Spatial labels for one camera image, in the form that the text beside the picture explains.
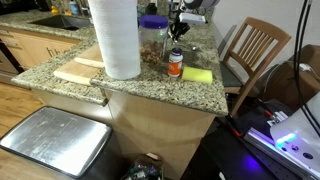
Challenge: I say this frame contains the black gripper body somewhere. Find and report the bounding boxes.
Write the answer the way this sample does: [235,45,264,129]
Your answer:
[168,0,188,25]

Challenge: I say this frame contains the metal spoon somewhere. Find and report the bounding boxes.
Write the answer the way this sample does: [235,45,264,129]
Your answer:
[172,42,199,52]

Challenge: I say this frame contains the yellow sponge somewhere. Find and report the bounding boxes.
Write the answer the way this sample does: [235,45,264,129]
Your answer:
[181,66,214,85]

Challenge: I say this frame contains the clear jar purple lid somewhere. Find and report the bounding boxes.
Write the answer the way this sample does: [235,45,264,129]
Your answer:
[138,14,170,65]

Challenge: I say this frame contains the white pill bottle orange label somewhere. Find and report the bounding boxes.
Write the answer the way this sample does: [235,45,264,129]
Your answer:
[167,47,185,79]

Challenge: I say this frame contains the white paper towel roll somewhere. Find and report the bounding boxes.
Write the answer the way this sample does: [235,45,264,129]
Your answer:
[87,0,142,81]

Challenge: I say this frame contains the wooden chair grey seat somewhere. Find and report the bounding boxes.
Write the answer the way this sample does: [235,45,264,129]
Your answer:
[218,16,293,118]

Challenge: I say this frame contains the wooden cutting board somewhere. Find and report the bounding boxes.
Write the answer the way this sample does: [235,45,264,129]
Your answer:
[52,43,106,87]

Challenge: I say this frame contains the blue soap bottle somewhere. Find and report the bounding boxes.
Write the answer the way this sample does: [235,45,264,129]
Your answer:
[68,0,81,16]

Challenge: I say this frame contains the kitchen sink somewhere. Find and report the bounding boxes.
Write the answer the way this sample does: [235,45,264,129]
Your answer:
[29,14,93,32]

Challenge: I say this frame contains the brown cardboard box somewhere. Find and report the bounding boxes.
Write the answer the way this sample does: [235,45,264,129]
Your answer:
[265,43,320,112]

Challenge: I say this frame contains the yellow rubber duck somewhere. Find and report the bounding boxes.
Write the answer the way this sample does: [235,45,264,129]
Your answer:
[49,5,61,15]

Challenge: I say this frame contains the white power adapter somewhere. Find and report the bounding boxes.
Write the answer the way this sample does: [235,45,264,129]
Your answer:
[298,62,313,72]

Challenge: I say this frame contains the wooden base cabinet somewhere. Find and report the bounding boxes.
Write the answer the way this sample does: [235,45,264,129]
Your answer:
[0,28,83,73]

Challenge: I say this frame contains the metal robot mounting base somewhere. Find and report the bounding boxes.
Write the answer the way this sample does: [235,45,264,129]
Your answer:
[244,111,320,180]

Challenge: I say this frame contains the bag of trash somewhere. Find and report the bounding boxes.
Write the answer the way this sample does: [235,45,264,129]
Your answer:
[120,152,165,180]

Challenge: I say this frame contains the steel lid trash can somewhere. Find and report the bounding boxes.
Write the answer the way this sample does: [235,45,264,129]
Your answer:
[0,105,125,180]

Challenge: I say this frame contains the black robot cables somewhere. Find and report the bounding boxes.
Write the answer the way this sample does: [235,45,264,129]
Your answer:
[292,0,320,138]

